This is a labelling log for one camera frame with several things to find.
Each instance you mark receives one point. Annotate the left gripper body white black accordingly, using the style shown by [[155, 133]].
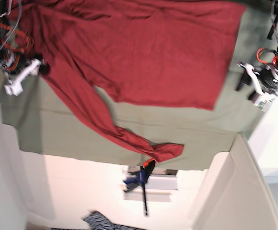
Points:
[[264, 81]]

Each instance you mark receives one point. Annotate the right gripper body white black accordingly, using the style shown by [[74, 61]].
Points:
[[18, 68]]

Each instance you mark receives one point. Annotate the red T-shirt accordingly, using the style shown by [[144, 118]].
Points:
[[172, 53]]

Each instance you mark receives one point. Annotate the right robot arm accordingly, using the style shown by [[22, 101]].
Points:
[[14, 46]]

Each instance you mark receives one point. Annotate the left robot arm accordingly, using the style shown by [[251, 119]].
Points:
[[268, 55]]

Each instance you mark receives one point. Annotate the navy striped shirt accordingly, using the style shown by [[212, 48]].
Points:
[[98, 221]]

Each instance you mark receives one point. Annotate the green table cloth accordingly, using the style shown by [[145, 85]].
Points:
[[45, 125]]

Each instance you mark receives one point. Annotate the white partition panel left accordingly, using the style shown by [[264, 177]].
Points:
[[13, 209]]

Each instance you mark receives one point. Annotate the white partition panel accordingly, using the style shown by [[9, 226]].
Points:
[[13, 209], [234, 194]]

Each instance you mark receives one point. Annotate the white partition panel right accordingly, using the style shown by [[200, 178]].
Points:
[[234, 194]]

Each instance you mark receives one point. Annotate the blue black bar clamp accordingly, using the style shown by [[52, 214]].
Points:
[[140, 180]]

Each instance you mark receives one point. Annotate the aluminium table frame rail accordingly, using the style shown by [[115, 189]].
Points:
[[161, 185]]

